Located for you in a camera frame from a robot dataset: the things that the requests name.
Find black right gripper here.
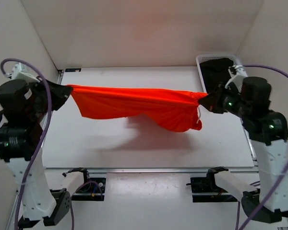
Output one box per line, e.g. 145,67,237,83
198,81,251,119

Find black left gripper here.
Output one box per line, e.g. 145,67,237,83
26,75,72,122

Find orange shorts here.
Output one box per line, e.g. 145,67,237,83
72,85,207,132

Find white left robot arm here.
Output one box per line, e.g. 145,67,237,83
0,79,91,230

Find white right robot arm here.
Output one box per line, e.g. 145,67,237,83
199,75,288,223

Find black folded shorts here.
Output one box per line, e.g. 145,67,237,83
199,57,235,93

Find black corner label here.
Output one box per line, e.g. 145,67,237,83
65,68,82,72

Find white plastic basket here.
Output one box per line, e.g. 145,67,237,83
196,54,248,93

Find aluminium table edge rail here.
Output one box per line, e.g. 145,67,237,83
42,67,256,173

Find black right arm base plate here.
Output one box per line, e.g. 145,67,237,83
186,177,237,203

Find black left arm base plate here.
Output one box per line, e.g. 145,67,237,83
72,174,107,202

